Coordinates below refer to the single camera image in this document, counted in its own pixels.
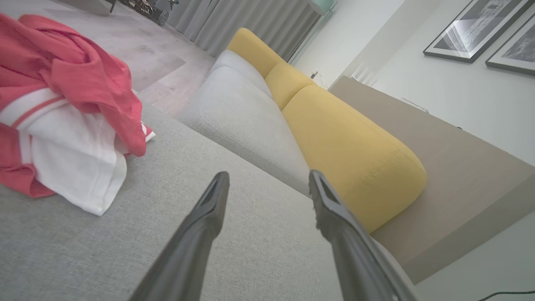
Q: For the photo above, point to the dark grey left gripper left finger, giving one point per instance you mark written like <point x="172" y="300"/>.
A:
<point x="196" y="259"/>

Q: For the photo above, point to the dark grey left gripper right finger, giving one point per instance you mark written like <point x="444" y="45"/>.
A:
<point x="359" y="267"/>

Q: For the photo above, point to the red basketball jersey number 23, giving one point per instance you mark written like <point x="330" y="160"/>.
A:
<point x="71" y="163"/>

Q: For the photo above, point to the red shorts with white stripe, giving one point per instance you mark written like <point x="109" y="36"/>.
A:
<point x="96" y="83"/>

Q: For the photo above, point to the grey sofa seat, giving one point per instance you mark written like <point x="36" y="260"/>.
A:
<point x="267" y="251"/>

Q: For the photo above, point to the large yellow sofa back cushion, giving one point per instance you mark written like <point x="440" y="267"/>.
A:
<point x="347" y="159"/>

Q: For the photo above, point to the brown wooden sofa side panel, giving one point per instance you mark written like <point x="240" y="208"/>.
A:
<point x="451" y="175"/>

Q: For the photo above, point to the large grey sofa seat cushion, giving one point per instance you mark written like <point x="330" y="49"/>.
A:
<point x="242" y="121"/>

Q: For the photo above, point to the small yellow sofa back cushion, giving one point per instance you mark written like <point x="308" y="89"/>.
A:
<point x="288" y="81"/>

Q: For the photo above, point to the small grey sofa seat cushion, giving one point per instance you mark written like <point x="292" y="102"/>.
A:
<point x="238" y="62"/>

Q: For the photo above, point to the medium yellow sofa back cushion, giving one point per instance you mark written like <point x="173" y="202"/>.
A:
<point x="250" y="50"/>

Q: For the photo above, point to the grey pleated curtain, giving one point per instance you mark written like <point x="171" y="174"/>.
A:
<point x="250" y="21"/>

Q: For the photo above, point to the black wheeled equipment base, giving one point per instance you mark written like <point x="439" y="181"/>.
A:
<point x="150" y="12"/>

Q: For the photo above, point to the pale green round object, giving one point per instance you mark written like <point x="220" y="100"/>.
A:
<point x="324" y="5"/>

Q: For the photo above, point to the black framed wall picture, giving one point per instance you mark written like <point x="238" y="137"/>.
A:
<point x="472" y="29"/>
<point x="518" y="50"/>

